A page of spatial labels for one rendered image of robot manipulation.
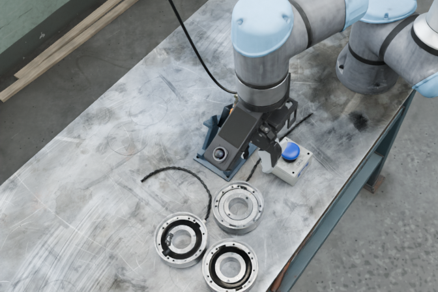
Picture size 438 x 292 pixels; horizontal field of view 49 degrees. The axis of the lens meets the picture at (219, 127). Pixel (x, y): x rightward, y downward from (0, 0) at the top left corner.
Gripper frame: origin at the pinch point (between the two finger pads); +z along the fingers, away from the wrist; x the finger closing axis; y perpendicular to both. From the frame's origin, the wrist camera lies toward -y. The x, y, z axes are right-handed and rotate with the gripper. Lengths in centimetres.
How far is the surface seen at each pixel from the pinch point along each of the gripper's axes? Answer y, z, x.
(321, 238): 23, 72, -9
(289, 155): 9.9, 9.0, -1.4
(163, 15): 85, 97, 124
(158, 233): -17.8, 13.4, 10.5
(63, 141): -14.6, 16.4, 44.9
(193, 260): -17.9, 12.5, 1.2
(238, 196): -2.0, 13.4, 2.6
